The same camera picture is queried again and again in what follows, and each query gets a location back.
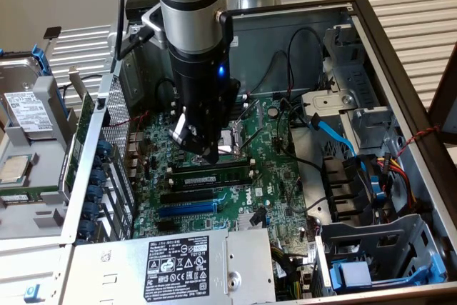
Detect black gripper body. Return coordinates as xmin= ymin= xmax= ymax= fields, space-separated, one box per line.
xmin=168 ymin=46 xmax=241 ymax=134

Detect green RAM stick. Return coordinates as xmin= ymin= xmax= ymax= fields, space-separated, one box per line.
xmin=169 ymin=167 xmax=251 ymax=188
xmin=0 ymin=193 xmax=40 ymax=204

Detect CPU socket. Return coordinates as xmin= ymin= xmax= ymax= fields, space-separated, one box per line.
xmin=192 ymin=119 xmax=249 ymax=163

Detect metal locking lever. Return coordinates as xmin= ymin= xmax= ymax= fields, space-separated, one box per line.
xmin=239 ymin=129 xmax=268 ymax=151

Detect metal socket cover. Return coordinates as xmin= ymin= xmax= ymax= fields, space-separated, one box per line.
xmin=235 ymin=97 xmax=267 ymax=133

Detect long black expansion slot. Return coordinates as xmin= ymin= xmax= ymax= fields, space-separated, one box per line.
xmin=159 ymin=189 xmax=215 ymax=205

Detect open PC case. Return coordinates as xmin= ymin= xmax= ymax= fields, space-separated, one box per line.
xmin=59 ymin=0 xmax=457 ymax=305

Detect blue expansion slot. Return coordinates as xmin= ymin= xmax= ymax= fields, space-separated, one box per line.
xmin=159 ymin=201 xmax=218 ymax=218

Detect green motherboard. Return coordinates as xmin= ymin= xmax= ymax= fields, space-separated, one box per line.
xmin=128 ymin=96 xmax=318 ymax=245

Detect silver chipset heat sink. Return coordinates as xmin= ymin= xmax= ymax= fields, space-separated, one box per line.
xmin=236 ymin=213 xmax=269 ymax=231

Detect blue card retention clip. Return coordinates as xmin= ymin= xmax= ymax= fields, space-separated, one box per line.
xmin=86 ymin=185 xmax=104 ymax=204
xmin=77 ymin=219 xmax=96 ymax=238
xmin=95 ymin=139 xmax=114 ymax=159
xmin=82 ymin=201 xmax=101 ymax=221
xmin=89 ymin=168 xmax=107 ymax=187

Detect black box device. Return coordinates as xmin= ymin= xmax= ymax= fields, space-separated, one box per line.
xmin=124 ymin=0 xmax=160 ymax=23

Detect green graphics card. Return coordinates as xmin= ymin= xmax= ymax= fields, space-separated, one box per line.
xmin=59 ymin=65 xmax=96 ymax=201

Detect silver power supply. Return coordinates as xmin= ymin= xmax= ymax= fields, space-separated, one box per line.
xmin=67 ymin=228 xmax=276 ymax=305

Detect grey parts rack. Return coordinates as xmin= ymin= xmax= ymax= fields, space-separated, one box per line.
xmin=0 ymin=75 xmax=78 ymax=241

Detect silver metal disk bay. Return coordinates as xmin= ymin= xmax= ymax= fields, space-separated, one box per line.
xmin=301 ymin=22 xmax=397 ymax=151

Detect black clamp block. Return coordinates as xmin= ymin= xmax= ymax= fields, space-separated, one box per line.
xmin=42 ymin=25 xmax=63 ymax=40

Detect silver hard disk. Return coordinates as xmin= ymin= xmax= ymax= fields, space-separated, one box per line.
xmin=0 ymin=55 xmax=56 ymax=136

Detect grey disk bay cage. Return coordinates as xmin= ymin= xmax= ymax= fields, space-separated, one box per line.
xmin=313 ymin=213 xmax=449 ymax=297

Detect silver CPU chip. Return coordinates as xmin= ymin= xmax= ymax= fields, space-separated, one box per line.
xmin=0 ymin=154 xmax=33 ymax=186

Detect blue disk caddy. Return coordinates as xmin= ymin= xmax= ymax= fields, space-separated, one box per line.
xmin=327 ymin=253 xmax=449 ymax=294

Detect blue release button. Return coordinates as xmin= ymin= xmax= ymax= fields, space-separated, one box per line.
xmin=23 ymin=283 xmax=41 ymax=303

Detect thin black wire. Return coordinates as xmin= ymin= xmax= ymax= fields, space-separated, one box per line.
xmin=286 ymin=26 xmax=326 ymax=101
xmin=285 ymin=176 xmax=324 ymax=215
xmin=154 ymin=78 xmax=176 ymax=106
xmin=56 ymin=74 xmax=104 ymax=103
xmin=249 ymin=50 xmax=293 ymax=96

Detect black gripper cable connector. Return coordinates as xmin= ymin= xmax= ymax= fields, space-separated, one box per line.
xmin=215 ymin=7 xmax=236 ymax=51

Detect thin red wire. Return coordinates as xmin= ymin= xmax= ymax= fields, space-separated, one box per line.
xmin=108 ymin=111 xmax=150 ymax=128

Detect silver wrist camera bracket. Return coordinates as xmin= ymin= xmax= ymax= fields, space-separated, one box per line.
xmin=141 ymin=3 xmax=169 ymax=49

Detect thick black wire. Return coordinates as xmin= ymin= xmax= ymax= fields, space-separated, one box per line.
xmin=276 ymin=99 xmax=325 ymax=174

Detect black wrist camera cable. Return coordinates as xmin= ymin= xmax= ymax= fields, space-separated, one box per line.
xmin=114 ymin=0 xmax=155 ymax=61

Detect blue SATA wire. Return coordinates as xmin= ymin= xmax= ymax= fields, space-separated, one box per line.
xmin=309 ymin=112 xmax=368 ymax=174

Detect blue hard disk frame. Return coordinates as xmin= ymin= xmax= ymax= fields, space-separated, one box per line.
xmin=30 ymin=43 xmax=71 ymax=120

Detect yellow red power wires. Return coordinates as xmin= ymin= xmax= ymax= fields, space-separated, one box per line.
xmin=378 ymin=153 xmax=419 ymax=215

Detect red black twisted wire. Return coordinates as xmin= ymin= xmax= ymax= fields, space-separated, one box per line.
xmin=394 ymin=125 xmax=442 ymax=159

